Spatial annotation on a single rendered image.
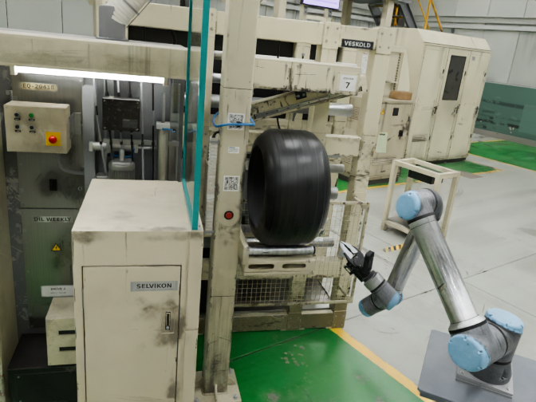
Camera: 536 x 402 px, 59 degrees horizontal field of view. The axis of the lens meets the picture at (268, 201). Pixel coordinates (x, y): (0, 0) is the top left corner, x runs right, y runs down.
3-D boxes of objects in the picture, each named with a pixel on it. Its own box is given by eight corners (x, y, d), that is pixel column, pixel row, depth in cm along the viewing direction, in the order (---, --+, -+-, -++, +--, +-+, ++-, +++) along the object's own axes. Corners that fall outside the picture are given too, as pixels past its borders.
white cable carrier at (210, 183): (204, 235, 229) (210, 137, 214) (203, 231, 234) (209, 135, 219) (214, 235, 230) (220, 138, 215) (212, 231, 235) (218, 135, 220)
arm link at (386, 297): (384, 314, 220) (398, 307, 212) (365, 294, 221) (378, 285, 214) (392, 302, 226) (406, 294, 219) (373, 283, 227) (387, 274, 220)
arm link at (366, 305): (377, 314, 235) (394, 305, 226) (361, 321, 228) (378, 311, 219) (368, 297, 238) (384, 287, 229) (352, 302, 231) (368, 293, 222)
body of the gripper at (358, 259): (341, 266, 224) (360, 285, 222) (351, 259, 217) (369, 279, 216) (350, 257, 228) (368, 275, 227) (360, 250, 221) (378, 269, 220)
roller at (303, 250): (246, 257, 228) (246, 248, 227) (244, 253, 232) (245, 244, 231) (315, 256, 237) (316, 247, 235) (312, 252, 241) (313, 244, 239)
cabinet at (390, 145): (360, 187, 688) (374, 100, 648) (333, 176, 732) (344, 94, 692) (400, 182, 740) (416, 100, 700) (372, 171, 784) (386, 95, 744)
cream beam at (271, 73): (245, 88, 235) (247, 57, 230) (236, 82, 258) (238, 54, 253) (358, 96, 249) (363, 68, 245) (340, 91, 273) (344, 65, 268)
